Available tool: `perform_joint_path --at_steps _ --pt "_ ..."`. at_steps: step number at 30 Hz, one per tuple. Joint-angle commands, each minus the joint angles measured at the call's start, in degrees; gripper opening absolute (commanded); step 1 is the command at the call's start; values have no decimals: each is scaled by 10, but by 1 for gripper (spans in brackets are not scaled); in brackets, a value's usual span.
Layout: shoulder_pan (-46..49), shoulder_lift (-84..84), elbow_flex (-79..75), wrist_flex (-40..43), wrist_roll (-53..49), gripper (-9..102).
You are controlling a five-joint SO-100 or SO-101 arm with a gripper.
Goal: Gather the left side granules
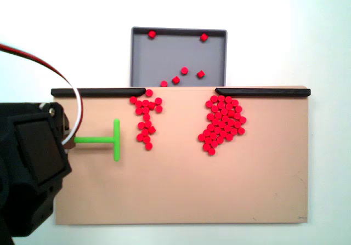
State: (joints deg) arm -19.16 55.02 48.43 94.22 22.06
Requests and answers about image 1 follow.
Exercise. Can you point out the green T-shaped pusher tool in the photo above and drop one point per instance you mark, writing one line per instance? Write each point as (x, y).
(116, 141)

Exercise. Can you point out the grey shallow tray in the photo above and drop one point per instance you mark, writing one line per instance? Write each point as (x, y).
(164, 58)

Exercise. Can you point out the beige flat board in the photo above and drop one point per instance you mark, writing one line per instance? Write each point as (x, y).
(192, 187)

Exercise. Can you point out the black guide rail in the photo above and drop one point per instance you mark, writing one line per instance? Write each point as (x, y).
(104, 92)
(263, 92)

